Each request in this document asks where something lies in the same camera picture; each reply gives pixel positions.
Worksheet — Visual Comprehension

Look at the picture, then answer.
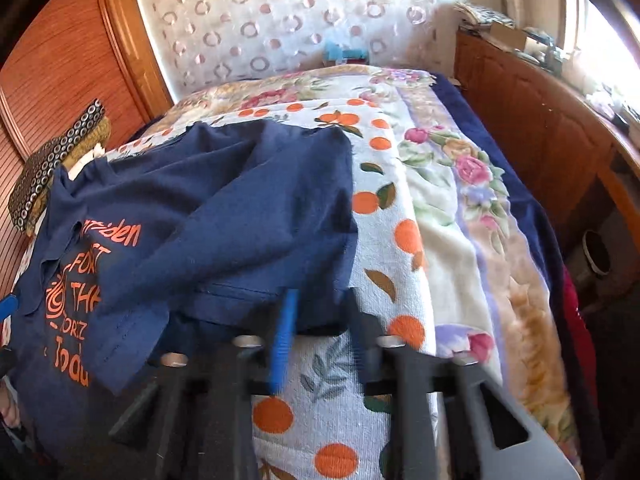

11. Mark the navy printed t-shirt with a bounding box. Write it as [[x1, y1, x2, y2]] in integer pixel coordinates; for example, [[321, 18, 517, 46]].
[[11, 119, 357, 450]]

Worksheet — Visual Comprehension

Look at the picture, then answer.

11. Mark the orange print white sheet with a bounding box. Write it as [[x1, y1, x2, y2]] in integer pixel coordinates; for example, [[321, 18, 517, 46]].
[[88, 98, 437, 479]]

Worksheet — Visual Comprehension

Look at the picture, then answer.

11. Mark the floral quilt blanket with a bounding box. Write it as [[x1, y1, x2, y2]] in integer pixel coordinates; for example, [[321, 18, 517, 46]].
[[149, 65, 582, 478]]

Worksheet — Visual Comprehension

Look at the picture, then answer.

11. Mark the red cloth beside bed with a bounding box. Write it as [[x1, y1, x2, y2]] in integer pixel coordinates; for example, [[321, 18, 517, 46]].
[[563, 266, 598, 406]]

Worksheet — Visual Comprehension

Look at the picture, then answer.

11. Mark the navy blue bed blanket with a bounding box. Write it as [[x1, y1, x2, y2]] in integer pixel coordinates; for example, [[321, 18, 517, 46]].
[[433, 74, 597, 412]]

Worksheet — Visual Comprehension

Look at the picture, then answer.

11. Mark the wooden side cabinet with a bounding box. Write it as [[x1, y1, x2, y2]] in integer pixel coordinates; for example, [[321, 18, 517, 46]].
[[454, 32, 639, 252]]

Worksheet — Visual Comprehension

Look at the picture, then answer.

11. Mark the wooden louvered wardrobe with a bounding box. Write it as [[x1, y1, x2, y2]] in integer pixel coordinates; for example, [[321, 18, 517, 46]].
[[0, 0, 176, 302]]

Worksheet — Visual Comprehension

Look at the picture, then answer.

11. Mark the blue box by headboard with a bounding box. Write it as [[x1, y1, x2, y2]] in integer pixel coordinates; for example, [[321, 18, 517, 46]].
[[323, 42, 369, 66]]

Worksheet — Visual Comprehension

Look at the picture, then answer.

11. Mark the cardboard box on cabinet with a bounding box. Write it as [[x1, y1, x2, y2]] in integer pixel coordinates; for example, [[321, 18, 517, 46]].
[[487, 22, 527, 51]]

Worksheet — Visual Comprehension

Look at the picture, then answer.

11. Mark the circle pattern lace curtain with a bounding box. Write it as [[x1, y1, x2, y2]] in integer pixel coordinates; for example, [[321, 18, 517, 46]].
[[137, 0, 454, 101]]

